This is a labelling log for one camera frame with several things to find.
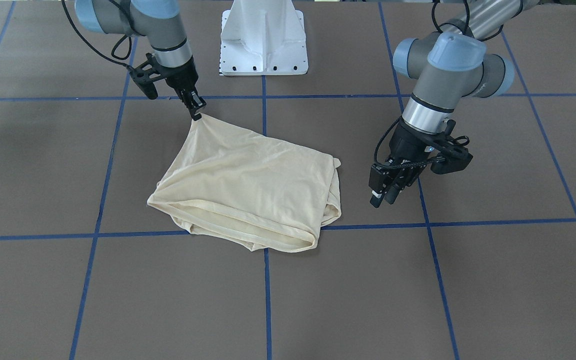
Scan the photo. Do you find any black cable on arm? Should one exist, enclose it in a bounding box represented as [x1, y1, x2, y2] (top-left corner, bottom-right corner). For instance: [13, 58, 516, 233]
[61, 0, 139, 68]
[373, 0, 504, 173]

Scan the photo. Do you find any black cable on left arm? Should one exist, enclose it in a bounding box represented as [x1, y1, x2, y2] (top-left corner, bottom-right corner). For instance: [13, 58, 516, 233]
[373, 0, 504, 173]

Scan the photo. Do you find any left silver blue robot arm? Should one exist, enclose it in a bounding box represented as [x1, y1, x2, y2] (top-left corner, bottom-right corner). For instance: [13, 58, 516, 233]
[368, 0, 538, 208]

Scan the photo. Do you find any cream long-sleeve graphic shirt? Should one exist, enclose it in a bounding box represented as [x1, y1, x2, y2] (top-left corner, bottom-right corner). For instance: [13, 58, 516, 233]
[147, 113, 342, 253]

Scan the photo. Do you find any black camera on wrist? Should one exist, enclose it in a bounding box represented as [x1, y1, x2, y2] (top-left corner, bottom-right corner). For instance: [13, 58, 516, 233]
[430, 119, 473, 174]
[126, 52, 166, 100]

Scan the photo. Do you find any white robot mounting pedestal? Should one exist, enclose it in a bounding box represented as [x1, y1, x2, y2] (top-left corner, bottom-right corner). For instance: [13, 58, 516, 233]
[219, 0, 309, 76]

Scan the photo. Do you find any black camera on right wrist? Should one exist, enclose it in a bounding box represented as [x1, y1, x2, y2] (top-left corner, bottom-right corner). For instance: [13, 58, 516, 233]
[126, 52, 166, 100]

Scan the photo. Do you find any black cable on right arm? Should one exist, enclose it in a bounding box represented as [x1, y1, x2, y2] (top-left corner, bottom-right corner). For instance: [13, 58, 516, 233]
[61, 0, 139, 68]

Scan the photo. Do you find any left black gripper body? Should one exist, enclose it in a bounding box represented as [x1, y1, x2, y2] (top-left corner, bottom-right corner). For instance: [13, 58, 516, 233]
[386, 120, 444, 178]

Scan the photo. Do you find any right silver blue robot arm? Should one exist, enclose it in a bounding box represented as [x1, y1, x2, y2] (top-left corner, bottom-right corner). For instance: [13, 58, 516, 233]
[74, 0, 206, 121]

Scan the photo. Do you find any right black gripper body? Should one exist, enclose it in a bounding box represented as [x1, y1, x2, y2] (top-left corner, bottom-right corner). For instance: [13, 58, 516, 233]
[164, 57, 199, 97]

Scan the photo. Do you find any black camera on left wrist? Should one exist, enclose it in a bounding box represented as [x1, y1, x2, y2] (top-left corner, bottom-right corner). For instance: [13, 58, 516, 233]
[430, 119, 473, 174]

